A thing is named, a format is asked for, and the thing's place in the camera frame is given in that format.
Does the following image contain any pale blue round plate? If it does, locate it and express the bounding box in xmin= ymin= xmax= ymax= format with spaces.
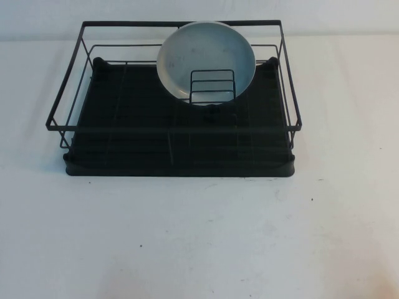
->
xmin=156 ymin=21 xmax=257 ymax=108

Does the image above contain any black plastic drip tray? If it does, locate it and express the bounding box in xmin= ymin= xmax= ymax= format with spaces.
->
xmin=62 ymin=56 xmax=296 ymax=179

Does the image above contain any black wire dish rack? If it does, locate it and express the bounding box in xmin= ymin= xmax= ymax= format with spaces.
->
xmin=45 ymin=19 xmax=303 ymax=150

